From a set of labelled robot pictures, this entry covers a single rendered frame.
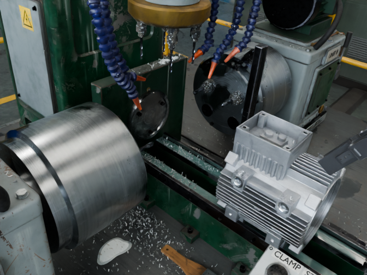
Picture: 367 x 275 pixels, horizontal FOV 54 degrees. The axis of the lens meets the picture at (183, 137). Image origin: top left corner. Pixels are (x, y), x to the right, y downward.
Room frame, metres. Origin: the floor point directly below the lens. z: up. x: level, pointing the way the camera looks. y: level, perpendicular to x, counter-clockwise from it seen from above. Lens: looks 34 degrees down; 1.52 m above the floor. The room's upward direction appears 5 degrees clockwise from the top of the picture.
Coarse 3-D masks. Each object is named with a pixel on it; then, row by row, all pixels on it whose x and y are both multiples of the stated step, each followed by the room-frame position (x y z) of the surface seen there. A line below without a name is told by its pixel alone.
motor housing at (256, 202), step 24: (288, 168) 0.55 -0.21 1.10; (312, 168) 0.55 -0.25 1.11; (216, 192) 0.58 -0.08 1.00; (240, 192) 0.54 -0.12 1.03; (264, 192) 0.52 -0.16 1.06; (312, 192) 0.51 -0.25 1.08; (336, 192) 0.59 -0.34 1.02; (240, 216) 0.54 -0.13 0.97; (264, 216) 0.50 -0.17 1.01; (312, 216) 0.47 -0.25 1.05; (288, 240) 0.47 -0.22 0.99
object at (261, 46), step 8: (256, 48) 0.80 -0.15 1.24; (264, 48) 0.80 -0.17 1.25; (256, 56) 0.79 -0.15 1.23; (264, 56) 0.80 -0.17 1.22; (256, 64) 0.79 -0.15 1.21; (256, 72) 0.79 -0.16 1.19; (248, 80) 0.80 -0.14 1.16; (256, 80) 0.79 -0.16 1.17; (248, 88) 0.80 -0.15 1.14; (256, 88) 0.80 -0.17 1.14; (248, 96) 0.79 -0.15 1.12; (256, 96) 0.80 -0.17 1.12; (248, 104) 0.79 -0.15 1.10; (248, 112) 0.79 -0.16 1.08
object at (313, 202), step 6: (228, 156) 0.59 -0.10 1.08; (234, 156) 0.59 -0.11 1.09; (228, 162) 0.58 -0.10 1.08; (234, 162) 0.58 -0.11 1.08; (342, 174) 0.57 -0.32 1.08; (312, 198) 0.48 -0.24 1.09; (318, 198) 0.48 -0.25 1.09; (222, 204) 0.58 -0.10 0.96; (306, 204) 0.48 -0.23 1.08; (312, 204) 0.47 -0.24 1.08; (318, 204) 0.47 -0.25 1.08; (300, 246) 0.48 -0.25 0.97; (294, 252) 0.47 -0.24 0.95; (300, 252) 0.48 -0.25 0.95
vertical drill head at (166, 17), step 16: (128, 0) 0.77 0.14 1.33; (144, 0) 0.77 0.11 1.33; (160, 0) 0.74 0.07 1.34; (176, 0) 0.74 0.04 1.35; (192, 0) 0.76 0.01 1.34; (208, 0) 0.82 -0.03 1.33; (144, 16) 0.73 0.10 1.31; (160, 16) 0.72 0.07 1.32; (176, 16) 0.72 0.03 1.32; (192, 16) 0.73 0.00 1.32; (208, 16) 0.78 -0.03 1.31; (144, 32) 0.80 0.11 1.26; (176, 32) 0.74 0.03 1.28; (192, 32) 0.80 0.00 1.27
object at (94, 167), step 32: (32, 128) 0.52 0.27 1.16; (64, 128) 0.53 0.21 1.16; (96, 128) 0.54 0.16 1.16; (32, 160) 0.45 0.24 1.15; (64, 160) 0.46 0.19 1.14; (96, 160) 0.49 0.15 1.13; (128, 160) 0.52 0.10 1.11; (64, 192) 0.42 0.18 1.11; (96, 192) 0.45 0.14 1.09; (128, 192) 0.50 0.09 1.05; (64, 224) 0.41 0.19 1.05; (96, 224) 0.44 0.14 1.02
